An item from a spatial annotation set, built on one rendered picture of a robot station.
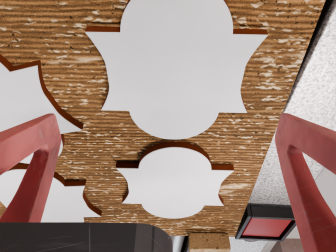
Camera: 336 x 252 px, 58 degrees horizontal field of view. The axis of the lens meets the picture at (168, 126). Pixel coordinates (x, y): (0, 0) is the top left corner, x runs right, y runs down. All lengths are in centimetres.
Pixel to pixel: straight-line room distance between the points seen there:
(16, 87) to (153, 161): 14
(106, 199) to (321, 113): 26
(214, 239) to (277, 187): 12
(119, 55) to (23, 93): 9
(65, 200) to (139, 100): 19
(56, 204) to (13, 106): 16
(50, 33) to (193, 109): 12
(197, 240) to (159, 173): 16
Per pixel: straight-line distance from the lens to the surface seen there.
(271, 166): 38
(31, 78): 26
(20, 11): 24
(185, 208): 39
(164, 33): 22
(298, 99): 31
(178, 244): 56
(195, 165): 32
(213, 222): 45
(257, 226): 48
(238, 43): 22
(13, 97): 28
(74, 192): 38
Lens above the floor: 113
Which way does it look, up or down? 44 degrees down
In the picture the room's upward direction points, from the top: 179 degrees counter-clockwise
